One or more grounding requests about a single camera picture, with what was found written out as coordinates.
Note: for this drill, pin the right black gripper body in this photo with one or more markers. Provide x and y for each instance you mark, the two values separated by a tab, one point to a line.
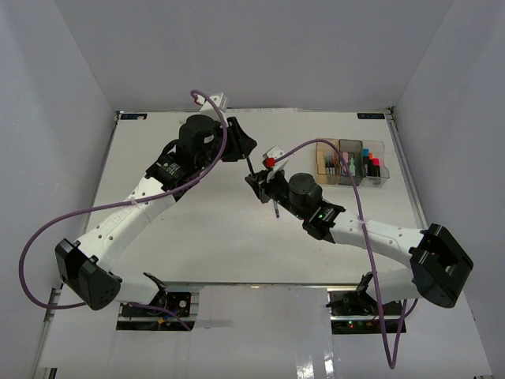
279	191

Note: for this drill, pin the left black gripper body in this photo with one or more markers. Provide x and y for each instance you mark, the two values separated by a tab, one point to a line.
205	159

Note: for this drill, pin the purple gel pen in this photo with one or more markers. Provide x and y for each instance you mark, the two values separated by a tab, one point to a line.
276	185

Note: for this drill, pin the green translucent correction tape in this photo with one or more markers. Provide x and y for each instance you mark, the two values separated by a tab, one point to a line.
351	165

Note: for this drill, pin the pink translucent correction tape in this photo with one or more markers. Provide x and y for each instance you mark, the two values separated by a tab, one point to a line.
343	163

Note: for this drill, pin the blue cap black highlighter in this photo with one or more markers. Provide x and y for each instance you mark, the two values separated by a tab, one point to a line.
366	162

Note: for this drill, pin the orange cap black highlighter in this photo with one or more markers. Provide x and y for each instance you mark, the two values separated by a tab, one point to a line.
371	166

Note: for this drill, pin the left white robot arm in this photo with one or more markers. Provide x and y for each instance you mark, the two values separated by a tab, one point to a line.
86	265

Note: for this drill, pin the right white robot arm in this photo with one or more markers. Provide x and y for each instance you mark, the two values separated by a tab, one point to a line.
332	223

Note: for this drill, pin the brown translucent container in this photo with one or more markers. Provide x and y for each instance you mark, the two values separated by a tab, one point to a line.
321	177

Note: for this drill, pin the grey translucent container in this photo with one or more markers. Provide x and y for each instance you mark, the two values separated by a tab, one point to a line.
354	149

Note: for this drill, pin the left blue table label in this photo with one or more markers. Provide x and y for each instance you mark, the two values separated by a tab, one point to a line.
133	116

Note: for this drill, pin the blue table label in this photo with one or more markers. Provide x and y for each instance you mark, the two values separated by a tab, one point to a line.
133	116
370	116

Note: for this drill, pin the clear translucent container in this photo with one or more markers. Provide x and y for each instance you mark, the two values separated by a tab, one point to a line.
377	148

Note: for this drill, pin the pink cap black highlighter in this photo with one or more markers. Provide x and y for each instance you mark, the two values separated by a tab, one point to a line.
377	165

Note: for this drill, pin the right blue table label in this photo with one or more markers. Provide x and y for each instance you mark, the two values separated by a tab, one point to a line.
370	116

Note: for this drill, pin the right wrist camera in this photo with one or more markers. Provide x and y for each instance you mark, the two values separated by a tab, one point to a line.
274	162

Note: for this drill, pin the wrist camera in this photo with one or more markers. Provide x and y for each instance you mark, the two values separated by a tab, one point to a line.
218	99
274	162

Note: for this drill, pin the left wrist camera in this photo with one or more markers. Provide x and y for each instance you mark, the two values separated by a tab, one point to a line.
218	99

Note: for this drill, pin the aluminium table frame rail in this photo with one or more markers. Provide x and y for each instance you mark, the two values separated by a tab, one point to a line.
418	197

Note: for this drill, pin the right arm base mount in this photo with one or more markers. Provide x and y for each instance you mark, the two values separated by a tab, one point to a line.
354	312

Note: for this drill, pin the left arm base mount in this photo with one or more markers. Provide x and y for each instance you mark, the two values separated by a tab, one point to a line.
171	312

